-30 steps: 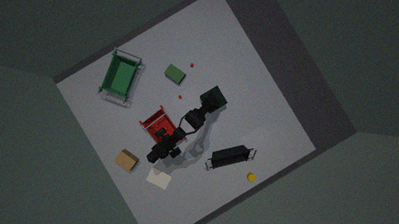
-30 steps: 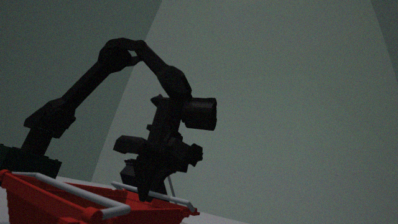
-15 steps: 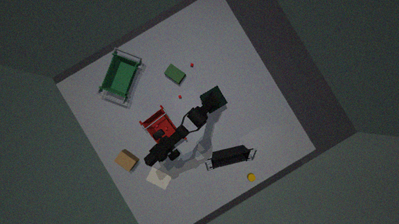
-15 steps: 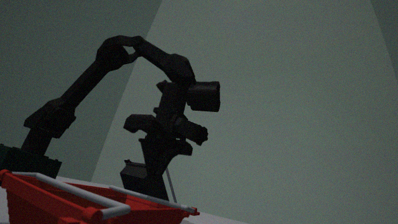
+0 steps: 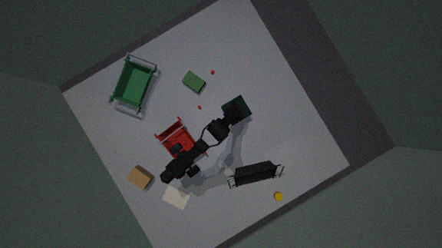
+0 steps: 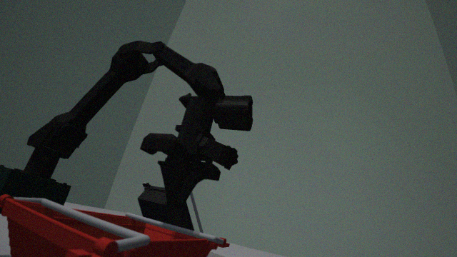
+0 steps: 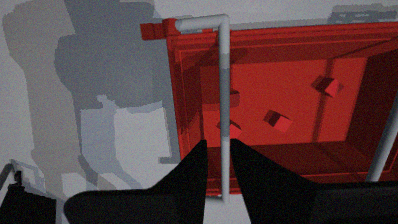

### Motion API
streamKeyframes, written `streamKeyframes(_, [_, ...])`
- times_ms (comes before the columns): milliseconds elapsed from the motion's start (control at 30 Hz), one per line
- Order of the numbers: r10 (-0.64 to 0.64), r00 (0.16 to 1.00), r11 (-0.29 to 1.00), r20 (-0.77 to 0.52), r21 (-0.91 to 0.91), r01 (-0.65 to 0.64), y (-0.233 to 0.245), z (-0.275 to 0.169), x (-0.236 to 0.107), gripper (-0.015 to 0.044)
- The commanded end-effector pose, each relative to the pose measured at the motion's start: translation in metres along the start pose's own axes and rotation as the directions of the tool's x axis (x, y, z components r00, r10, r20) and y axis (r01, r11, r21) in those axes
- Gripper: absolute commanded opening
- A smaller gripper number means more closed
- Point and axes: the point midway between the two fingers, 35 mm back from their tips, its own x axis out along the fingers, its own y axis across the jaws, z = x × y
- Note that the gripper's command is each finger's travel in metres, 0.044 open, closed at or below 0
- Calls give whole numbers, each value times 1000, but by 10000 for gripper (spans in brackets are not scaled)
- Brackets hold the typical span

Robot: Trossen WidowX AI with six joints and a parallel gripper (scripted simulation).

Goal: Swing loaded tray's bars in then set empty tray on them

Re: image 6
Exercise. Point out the red plastic tray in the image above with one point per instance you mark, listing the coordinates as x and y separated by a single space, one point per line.
38 231

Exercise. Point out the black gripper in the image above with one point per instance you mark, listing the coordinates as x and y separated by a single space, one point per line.
181 171

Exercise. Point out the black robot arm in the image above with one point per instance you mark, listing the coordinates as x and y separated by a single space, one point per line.
65 132

